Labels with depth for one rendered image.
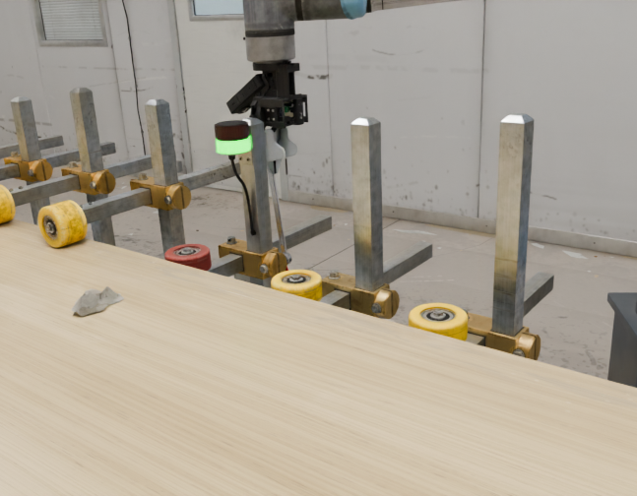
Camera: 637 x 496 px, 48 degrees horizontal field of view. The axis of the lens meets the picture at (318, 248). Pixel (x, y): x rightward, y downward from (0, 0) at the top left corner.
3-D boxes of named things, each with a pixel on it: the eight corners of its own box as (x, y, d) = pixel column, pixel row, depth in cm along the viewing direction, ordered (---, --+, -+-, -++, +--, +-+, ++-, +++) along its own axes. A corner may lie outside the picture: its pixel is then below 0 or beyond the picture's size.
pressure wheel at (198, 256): (194, 294, 135) (188, 238, 131) (224, 304, 131) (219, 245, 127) (161, 310, 129) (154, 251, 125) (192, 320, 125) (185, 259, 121)
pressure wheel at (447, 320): (402, 374, 104) (401, 302, 100) (453, 367, 105) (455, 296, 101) (418, 403, 96) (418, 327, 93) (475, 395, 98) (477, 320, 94)
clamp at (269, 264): (237, 261, 145) (234, 237, 143) (287, 274, 137) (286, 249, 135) (218, 270, 141) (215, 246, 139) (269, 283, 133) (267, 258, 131)
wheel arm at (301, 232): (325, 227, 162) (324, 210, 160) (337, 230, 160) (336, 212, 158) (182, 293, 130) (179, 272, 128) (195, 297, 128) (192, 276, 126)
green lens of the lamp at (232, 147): (232, 145, 130) (231, 133, 129) (257, 148, 126) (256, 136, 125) (209, 152, 125) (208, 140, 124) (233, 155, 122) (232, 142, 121)
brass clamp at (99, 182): (84, 183, 171) (81, 163, 169) (119, 191, 163) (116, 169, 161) (61, 190, 166) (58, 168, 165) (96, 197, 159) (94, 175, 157)
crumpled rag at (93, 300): (95, 290, 112) (94, 277, 112) (130, 295, 110) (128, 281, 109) (54, 312, 105) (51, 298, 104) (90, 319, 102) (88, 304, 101)
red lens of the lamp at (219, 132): (231, 132, 129) (230, 119, 128) (256, 134, 125) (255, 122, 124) (208, 138, 124) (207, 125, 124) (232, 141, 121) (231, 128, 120)
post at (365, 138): (369, 376, 131) (362, 114, 115) (385, 381, 129) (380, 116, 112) (358, 384, 128) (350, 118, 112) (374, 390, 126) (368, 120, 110)
